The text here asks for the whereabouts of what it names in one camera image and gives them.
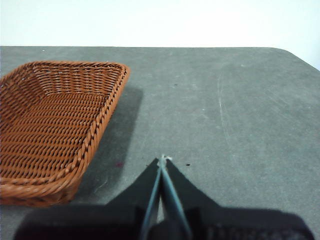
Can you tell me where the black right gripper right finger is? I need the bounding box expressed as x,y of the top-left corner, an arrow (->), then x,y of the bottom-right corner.
161,158 -> 224,237

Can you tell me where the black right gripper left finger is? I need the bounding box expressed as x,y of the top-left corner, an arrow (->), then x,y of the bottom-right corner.
106,157 -> 163,227

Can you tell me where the brown woven wicker basket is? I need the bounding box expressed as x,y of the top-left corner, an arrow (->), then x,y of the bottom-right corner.
0,60 -> 131,207

